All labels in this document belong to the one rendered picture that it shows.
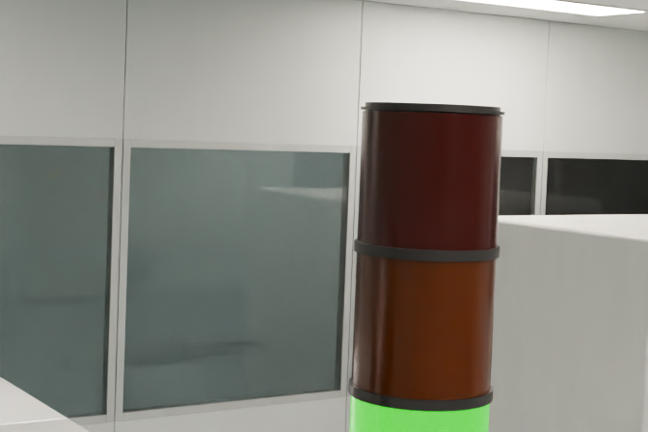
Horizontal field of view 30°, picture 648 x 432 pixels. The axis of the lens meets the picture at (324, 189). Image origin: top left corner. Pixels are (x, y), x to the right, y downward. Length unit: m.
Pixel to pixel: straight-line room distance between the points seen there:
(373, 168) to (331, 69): 5.37
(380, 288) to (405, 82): 5.63
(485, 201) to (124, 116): 4.88
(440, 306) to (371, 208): 0.04
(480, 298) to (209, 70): 5.06
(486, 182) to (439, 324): 0.05
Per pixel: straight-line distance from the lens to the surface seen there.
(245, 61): 5.54
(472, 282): 0.41
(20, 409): 1.04
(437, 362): 0.41
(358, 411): 0.42
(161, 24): 5.35
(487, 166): 0.41
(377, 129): 0.41
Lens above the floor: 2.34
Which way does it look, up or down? 3 degrees down
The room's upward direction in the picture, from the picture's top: 2 degrees clockwise
